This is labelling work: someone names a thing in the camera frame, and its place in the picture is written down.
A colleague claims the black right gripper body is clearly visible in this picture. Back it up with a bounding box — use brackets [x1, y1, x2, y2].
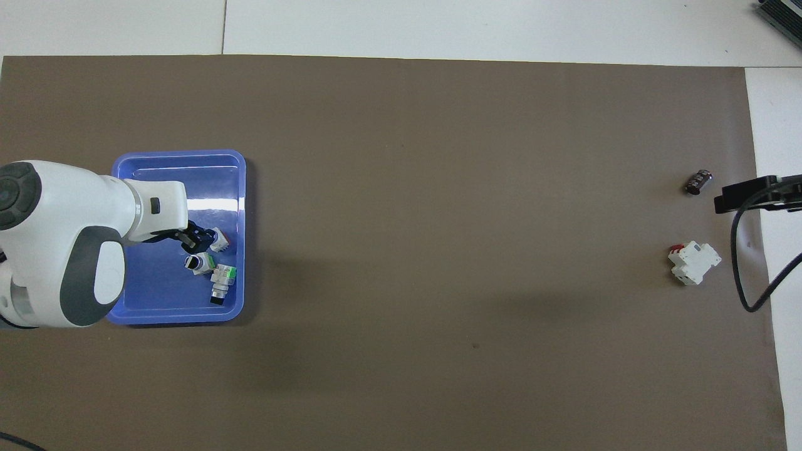
[779, 174, 802, 211]

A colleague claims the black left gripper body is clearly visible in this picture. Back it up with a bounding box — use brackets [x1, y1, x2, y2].
[149, 219, 202, 248]

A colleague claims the small dark terminal block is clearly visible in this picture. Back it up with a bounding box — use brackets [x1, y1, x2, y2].
[684, 168, 714, 196]

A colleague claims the blue plastic tray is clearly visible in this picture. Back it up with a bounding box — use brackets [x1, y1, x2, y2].
[103, 149, 247, 326]

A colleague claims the white circuit breaker red lever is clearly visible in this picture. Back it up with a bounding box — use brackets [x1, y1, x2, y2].
[667, 242, 722, 286]

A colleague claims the grey ribbed metal device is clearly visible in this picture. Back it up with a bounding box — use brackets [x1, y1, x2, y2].
[755, 0, 802, 48]

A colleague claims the brown paper table mat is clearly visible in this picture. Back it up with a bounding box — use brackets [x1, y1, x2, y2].
[0, 55, 789, 451]

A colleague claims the green switch with black knob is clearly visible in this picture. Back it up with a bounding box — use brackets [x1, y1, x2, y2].
[185, 252, 216, 276]

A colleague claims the green switch with silver barrel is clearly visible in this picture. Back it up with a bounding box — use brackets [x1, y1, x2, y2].
[209, 265, 238, 306]

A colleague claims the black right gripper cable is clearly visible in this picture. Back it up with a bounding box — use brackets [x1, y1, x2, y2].
[731, 187, 802, 313]

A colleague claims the black cable at table edge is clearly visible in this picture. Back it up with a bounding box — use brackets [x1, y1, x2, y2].
[0, 431, 46, 451]

